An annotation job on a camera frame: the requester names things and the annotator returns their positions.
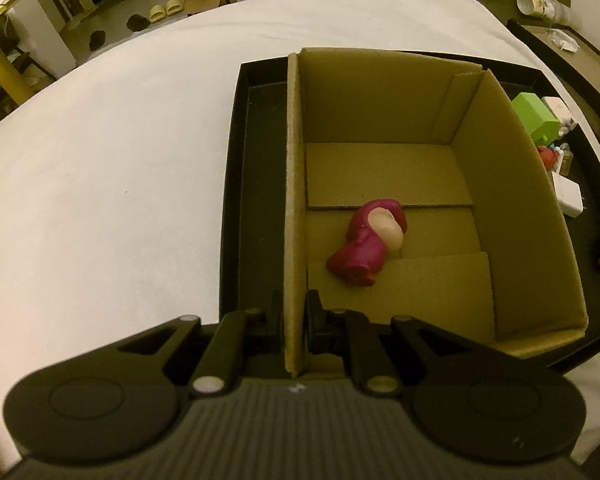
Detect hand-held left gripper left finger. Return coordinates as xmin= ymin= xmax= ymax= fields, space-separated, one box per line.
xmin=114 ymin=290 xmax=285 ymax=397

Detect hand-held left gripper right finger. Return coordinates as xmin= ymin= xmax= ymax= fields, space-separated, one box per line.
xmin=305 ymin=290 xmax=487 ymax=396

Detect black tray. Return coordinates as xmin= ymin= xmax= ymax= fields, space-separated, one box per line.
xmin=219 ymin=50 xmax=600 ymax=376

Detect white charger block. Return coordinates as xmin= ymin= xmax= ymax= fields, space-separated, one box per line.
xmin=550 ymin=172 xmax=584 ymax=219

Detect red and blue figurine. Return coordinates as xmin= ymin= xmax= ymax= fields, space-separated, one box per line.
xmin=536 ymin=142 xmax=574 ymax=173

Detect green box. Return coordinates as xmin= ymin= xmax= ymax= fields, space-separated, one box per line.
xmin=511 ymin=92 xmax=561 ymax=147

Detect pink hooded figurine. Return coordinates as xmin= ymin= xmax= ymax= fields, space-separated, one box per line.
xmin=327 ymin=199 xmax=409 ymax=287

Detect pale pink block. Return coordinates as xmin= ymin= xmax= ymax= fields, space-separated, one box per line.
xmin=542 ymin=96 xmax=572 ymax=124

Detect dark side table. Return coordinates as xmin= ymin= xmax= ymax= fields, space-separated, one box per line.
xmin=506 ymin=18 xmax=600 ymax=196

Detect white crumpled mask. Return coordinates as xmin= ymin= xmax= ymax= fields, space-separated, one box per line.
xmin=547 ymin=29 xmax=581 ymax=54

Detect yellow table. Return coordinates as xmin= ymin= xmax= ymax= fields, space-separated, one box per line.
xmin=0 ymin=0 xmax=41 ymax=111

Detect stacked paper cups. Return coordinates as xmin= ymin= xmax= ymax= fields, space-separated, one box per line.
xmin=516 ymin=0 xmax=574 ymax=25

